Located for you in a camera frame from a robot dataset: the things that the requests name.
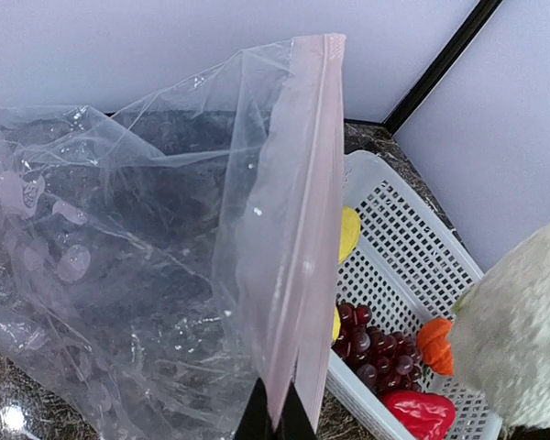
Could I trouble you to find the right black frame post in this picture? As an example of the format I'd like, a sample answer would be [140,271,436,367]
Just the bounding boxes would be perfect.
[382,0,502,135]

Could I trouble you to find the clear zip top bag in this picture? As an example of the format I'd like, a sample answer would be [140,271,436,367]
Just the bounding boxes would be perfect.
[0,34,346,439]

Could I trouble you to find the orange toy pumpkin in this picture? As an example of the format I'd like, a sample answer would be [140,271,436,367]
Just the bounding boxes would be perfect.
[416,317,454,376]

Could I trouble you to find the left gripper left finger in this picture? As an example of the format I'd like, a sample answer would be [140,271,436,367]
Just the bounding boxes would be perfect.
[234,379,275,440]

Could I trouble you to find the dark red toy grapes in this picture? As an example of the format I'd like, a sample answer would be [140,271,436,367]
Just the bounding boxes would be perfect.
[332,302,423,394]

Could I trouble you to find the white plastic mesh basket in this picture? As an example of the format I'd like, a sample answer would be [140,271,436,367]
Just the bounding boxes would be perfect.
[326,150,501,440]

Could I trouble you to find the yellow toy corn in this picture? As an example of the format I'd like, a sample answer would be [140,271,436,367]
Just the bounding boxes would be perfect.
[338,206,361,264]

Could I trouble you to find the white toy cauliflower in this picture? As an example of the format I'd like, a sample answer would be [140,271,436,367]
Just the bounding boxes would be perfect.
[448,223,550,429]

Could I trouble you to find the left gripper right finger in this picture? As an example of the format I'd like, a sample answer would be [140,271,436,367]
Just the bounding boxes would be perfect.
[274,382,317,440]

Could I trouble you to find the red toy bell pepper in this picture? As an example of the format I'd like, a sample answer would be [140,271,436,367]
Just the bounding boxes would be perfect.
[380,390,457,440]

